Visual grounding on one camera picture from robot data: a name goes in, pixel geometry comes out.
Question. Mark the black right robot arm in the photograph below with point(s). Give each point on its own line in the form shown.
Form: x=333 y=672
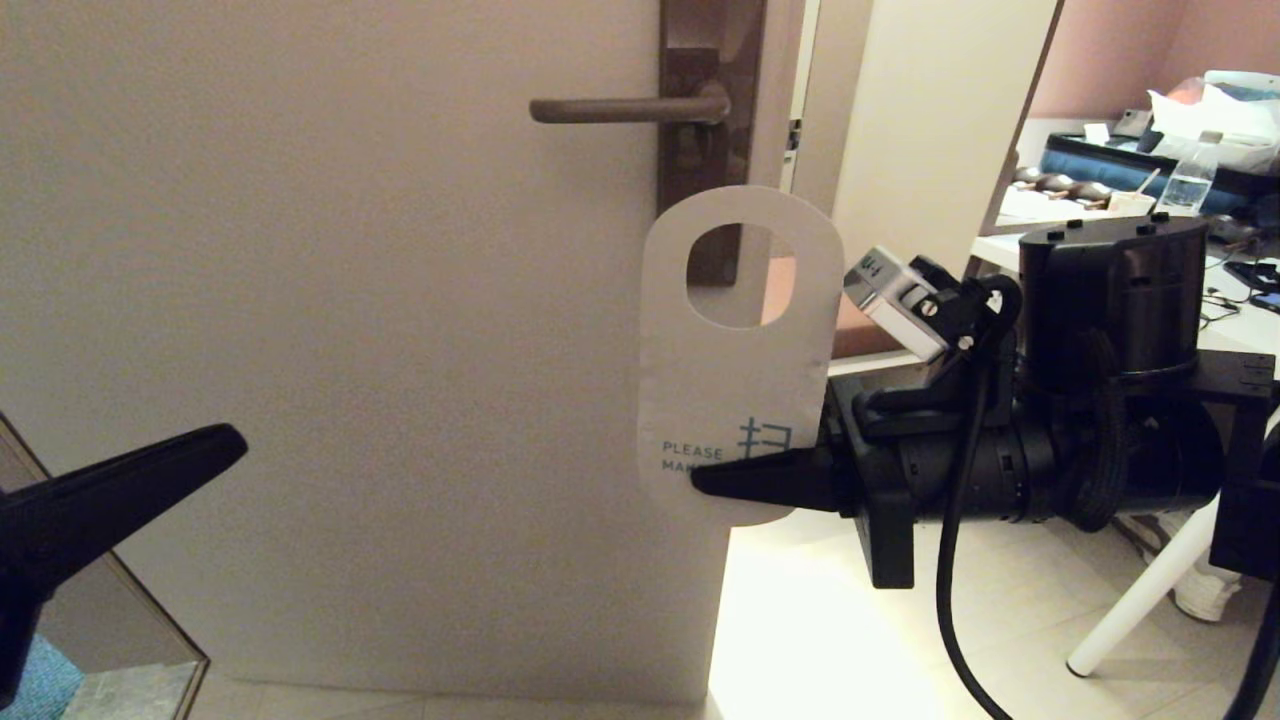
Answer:
x=1110 y=290

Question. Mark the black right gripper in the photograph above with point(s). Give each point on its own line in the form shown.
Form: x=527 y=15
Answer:
x=890 y=480

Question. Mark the clear plastic water bottle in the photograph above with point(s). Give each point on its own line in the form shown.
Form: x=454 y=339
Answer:
x=1190 y=185

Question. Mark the blue carpet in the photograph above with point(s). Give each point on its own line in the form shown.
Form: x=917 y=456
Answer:
x=50 y=690

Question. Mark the beige room door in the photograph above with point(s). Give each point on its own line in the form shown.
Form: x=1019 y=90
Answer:
x=350 y=300

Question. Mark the white plastic bag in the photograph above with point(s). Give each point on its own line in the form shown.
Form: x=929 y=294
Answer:
x=1230 y=120

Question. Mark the white sneaker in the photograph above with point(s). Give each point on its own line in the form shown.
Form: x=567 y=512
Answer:
x=1205 y=595

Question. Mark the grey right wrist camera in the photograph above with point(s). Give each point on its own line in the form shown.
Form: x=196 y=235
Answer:
x=895 y=300

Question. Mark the white paper cup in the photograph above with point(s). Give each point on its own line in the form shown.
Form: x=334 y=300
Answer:
x=1130 y=203

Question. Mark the black smartphone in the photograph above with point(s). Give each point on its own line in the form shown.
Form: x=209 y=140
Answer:
x=1258 y=282

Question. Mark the dark blue tray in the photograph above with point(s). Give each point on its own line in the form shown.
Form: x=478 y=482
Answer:
x=1090 y=165

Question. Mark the blue and white door hanger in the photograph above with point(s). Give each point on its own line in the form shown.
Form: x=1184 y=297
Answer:
x=700 y=380

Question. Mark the white paper sheet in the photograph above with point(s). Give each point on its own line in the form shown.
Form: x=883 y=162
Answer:
x=1045 y=208

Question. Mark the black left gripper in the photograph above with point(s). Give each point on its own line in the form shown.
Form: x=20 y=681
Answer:
x=15 y=640

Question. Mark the white shelf bench unit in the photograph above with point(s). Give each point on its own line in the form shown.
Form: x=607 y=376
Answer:
x=930 y=100

